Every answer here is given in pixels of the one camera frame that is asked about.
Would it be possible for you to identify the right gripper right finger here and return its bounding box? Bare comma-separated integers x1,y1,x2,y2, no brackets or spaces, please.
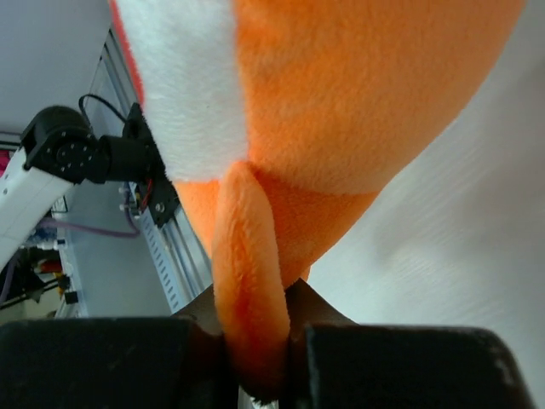
280,280,535,408

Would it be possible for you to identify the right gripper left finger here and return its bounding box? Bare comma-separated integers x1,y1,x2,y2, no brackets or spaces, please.
0,283,239,409

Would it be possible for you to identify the orange shark plush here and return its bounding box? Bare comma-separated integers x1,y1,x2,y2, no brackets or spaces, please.
110,1,525,400

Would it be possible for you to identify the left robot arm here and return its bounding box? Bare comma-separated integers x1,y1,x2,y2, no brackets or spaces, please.
1,106,160,266

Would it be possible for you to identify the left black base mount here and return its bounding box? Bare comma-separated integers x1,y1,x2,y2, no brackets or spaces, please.
122,102,180,228

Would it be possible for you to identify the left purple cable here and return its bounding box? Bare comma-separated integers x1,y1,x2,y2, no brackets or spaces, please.
0,182,141,299

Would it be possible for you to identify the aluminium front rail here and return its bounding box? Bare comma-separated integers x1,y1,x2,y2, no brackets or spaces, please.
99,30,211,307

